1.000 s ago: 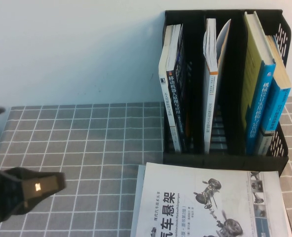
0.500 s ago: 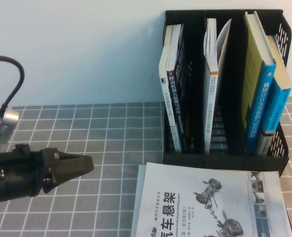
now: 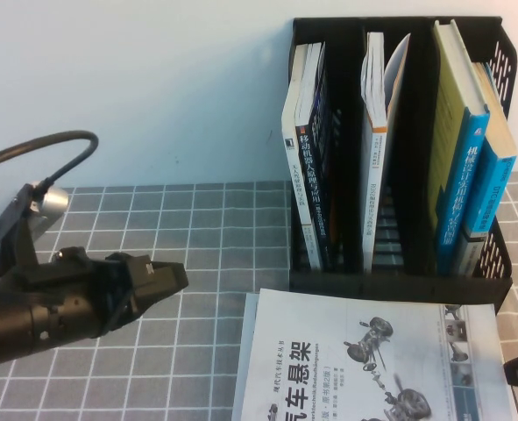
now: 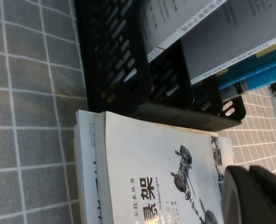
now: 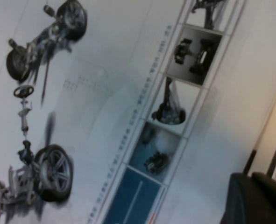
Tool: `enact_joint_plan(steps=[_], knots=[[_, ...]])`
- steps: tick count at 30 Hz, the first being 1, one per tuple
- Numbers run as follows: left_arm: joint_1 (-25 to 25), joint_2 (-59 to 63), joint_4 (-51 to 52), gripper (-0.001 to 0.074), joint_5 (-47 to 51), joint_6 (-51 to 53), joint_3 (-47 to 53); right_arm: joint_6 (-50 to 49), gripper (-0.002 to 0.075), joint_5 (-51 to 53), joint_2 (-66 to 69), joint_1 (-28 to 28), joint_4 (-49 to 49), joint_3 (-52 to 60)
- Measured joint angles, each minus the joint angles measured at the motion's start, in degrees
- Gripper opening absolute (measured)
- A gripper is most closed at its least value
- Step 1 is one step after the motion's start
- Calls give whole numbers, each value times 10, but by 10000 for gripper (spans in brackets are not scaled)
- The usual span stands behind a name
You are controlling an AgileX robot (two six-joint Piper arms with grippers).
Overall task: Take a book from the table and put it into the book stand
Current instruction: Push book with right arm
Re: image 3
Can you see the light blue paperback book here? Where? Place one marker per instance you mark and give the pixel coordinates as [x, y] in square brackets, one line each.
[495, 184]

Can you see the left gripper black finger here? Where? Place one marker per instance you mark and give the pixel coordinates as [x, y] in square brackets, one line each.
[162, 280]
[146, 309]

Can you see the dark blue robotics book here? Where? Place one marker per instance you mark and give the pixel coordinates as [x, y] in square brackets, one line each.
[313, 175]

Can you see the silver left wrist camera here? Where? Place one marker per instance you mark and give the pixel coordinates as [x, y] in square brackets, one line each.
[50, 204]

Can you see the grey checked tablecloth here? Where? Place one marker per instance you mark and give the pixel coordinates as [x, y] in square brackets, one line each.
[219, 219]

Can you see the white book orange band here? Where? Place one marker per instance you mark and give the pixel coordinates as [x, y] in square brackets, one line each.
[372, 175]

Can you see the white spine paperback book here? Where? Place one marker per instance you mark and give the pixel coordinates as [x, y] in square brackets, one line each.
[298, 197]

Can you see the red cover book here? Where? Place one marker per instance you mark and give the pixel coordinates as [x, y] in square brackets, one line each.
[513, 405]

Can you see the black left camera bracket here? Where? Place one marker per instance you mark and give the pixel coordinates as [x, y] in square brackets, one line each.
[17, 228]

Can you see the black plastic book stand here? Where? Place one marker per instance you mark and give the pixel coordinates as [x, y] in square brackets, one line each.
[416, 131]

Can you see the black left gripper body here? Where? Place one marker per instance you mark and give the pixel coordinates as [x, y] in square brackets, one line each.
[74, 298]

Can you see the white car suspension book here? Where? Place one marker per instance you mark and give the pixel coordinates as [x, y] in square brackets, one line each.
[350, 373]

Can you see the thick blue hardcover book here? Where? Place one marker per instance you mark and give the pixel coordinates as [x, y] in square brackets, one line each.
[451, 131]

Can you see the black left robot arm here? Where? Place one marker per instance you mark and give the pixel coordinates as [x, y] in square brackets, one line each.
[0, 329]

